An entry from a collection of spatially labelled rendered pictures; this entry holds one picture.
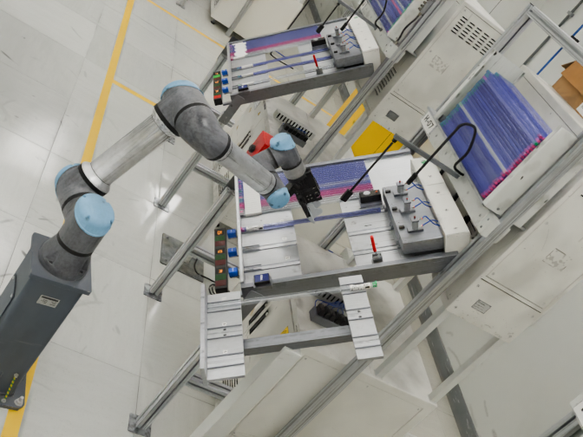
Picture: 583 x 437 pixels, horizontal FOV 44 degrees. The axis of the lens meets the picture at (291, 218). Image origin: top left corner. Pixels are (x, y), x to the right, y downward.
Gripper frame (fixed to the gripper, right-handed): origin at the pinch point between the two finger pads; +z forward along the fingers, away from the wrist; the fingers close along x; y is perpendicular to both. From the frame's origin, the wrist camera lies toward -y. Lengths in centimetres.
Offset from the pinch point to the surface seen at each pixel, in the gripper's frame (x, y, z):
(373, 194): 4.0, 23.9, 2.4
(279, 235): -5.5, -11.7, -2.1
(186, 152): 180, -77, 46
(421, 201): -11.6, 38.3, 1.2
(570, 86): 28, 106, 4
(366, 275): -32.2, 13.0, 6.0
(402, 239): -26.4, 28.0, 2.0
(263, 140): 72, -14, 1
